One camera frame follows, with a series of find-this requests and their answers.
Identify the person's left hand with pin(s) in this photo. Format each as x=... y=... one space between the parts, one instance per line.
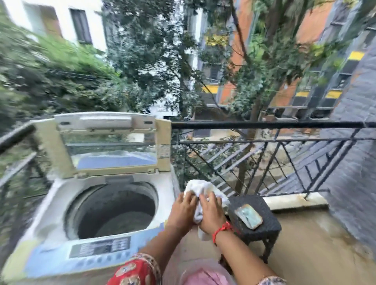
x=182 y=210

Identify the person's right hand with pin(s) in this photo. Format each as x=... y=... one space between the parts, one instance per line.
x=210 y=215

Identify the person's right thumb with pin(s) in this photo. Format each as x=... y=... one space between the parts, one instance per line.
x=203 y=207

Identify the person's left fingers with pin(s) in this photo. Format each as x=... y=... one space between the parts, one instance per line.
x=189 y=198

